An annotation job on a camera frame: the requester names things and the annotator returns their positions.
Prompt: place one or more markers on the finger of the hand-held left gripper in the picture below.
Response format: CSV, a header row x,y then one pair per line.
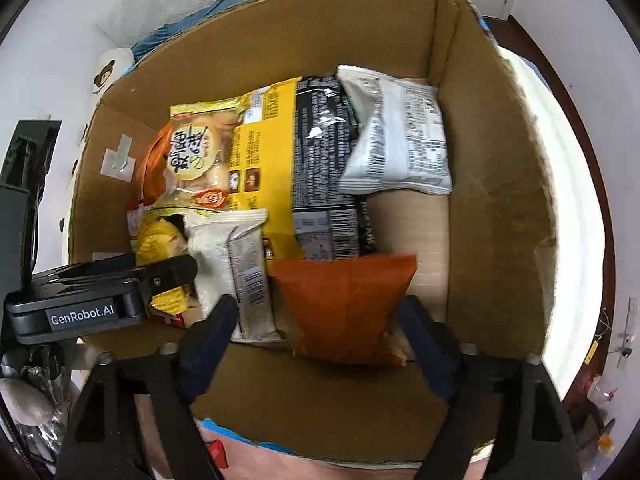
x,y
115,261
172,272

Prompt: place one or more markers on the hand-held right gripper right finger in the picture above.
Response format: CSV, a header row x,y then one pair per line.
x,y
425,340

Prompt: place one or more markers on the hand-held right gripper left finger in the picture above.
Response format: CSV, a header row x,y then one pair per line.
x,y
215,332

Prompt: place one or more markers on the small yellow snack packet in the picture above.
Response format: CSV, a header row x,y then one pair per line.
x,y
160,240

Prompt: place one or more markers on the white silver snack packet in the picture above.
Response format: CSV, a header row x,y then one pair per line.
x,y
225,250

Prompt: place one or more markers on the large orange snack packet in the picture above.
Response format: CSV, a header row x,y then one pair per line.
x,y
345,305

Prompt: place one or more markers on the small orange snack packet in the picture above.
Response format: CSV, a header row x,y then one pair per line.
x,y
150,170

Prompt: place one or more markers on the yellow round biscuit packet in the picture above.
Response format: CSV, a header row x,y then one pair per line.
x,y
195,155

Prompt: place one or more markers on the large yellow black noodle packet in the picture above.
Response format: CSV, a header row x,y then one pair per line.
x,y
272,185

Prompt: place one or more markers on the cardboard box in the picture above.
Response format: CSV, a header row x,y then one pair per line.
x,y
492,210

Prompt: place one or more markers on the white grey snack packet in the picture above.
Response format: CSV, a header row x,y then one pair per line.
x,y
400,140

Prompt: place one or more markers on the grey cloth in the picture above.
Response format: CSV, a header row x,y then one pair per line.
x,y
22,402

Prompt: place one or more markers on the small red snack packet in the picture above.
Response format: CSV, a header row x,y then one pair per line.
x,y
217,452

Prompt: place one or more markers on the yellow tag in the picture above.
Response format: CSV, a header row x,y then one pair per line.
x,y
592,352

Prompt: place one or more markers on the bear print pillow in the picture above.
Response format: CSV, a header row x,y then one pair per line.
x,y
112,67

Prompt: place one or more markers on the orange bottle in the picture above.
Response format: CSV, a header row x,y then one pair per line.
x,y
605,441

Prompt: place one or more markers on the blue pillow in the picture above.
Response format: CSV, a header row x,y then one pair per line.
x,y
165,35

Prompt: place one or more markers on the wall outlet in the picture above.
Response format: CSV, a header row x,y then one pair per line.
x,y
629,322

